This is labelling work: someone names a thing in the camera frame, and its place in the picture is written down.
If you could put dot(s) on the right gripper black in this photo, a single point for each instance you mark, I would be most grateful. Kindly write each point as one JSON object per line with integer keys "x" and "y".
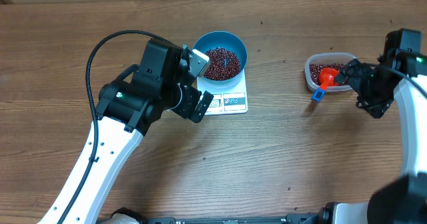
{"x": 377, "y": 106}

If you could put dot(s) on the red beans in bowl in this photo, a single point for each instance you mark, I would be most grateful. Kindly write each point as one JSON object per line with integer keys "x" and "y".
{"x": 224, "y": 64}

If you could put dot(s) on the red scoop blue handle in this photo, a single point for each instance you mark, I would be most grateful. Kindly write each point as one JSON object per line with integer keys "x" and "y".
{"x": 326, "y": 79}

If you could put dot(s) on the blue bowl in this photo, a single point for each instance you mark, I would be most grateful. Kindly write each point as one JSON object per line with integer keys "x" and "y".
{"x": 226, "y": 40}

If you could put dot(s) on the white kitchen scale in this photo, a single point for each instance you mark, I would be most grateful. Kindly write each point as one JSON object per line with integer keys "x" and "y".
{"x": 229, "y": 96}

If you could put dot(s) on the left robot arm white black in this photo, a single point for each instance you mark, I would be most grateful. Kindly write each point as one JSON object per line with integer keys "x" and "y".
{"x": 127, "y": 107}

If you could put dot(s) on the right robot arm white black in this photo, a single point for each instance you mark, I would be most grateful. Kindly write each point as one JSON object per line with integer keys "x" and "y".
{"x": 400, "y": 78}

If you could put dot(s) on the red beans in container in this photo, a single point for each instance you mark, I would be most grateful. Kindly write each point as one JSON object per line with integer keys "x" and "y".
{"x": 315, "y": 70}

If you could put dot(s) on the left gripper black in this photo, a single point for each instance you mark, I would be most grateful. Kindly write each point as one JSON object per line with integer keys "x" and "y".
{"x": 194, "y": 98}

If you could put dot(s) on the clear plastic container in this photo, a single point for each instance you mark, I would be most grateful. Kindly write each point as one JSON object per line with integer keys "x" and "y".
{"x": 324, "y": 58}

